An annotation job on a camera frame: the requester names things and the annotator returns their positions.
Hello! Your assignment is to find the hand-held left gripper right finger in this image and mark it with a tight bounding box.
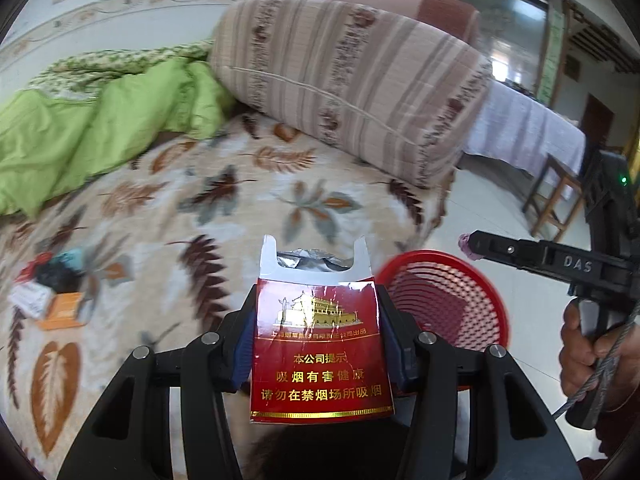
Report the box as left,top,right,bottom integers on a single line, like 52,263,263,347
377,285,583,480

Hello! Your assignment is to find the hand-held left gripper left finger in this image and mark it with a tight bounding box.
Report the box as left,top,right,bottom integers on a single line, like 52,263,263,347
57,290,261,480

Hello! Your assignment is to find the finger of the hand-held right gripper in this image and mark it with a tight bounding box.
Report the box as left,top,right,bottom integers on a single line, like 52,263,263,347
459,230,543,266

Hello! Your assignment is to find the red plastic mesh basket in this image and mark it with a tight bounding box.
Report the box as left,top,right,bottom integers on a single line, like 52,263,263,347
375,249,511,396

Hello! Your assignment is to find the red cigarette pack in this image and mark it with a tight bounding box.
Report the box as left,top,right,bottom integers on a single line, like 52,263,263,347
248,234,396,425

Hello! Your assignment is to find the teal tissue pack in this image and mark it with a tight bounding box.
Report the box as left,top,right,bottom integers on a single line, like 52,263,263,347
50,250,93,273

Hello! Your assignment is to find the person's right hand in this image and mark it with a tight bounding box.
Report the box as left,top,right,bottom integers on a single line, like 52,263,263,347
557,302,640,411

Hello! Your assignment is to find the wooden stool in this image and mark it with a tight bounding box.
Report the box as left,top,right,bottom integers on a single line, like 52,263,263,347
522,152,586,243

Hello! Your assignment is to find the leaf print blanket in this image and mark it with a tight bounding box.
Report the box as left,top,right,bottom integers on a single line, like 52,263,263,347
0,110,451,480

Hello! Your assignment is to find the white tablecloth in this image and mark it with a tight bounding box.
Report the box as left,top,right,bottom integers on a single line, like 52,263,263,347
462,80,587,181

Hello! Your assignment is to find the brown wooden door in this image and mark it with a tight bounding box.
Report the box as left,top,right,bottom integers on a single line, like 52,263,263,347
581,94,617,153

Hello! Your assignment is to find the orange white crumpled packet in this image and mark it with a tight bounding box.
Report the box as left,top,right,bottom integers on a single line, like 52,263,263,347
37,291,86,331

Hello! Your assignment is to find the black plastic bag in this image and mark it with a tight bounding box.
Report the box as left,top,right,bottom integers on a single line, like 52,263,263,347
35,260,83,295

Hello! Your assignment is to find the glass partition window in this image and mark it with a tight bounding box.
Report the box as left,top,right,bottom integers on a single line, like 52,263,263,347
432,0,566,106

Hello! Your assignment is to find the striped beige cushion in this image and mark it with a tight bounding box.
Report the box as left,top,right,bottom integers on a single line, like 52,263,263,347
207,0,493,191

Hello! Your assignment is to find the small red wrapper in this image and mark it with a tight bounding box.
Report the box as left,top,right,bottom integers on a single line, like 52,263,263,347
17,255,51,282

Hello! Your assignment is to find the pink striped pillow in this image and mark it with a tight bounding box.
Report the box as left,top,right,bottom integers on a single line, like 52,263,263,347
287,0,483,48

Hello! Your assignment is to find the green quilt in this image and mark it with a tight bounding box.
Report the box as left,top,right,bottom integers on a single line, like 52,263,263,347
0,42,236,218

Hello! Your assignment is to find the grey braided cable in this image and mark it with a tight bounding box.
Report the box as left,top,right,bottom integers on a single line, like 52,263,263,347
551,305,640,418

